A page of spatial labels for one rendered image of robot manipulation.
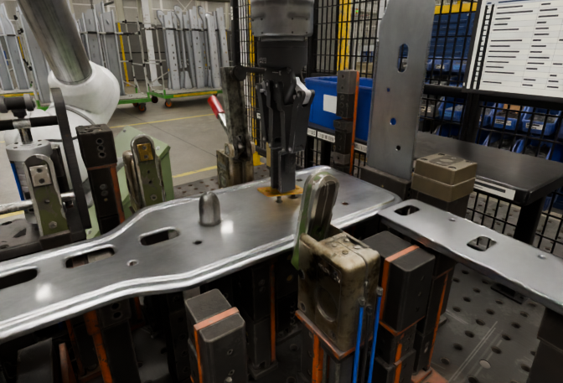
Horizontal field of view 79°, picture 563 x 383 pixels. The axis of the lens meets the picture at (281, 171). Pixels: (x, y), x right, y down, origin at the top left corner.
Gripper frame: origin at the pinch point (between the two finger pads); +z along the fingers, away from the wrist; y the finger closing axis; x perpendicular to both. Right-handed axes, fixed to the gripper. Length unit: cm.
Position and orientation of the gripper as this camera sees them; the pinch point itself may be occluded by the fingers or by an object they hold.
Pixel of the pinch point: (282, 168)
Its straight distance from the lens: 57.4
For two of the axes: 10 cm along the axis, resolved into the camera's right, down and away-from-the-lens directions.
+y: 5.6, 2.9, -7.8
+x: 8.3, -2.0, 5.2
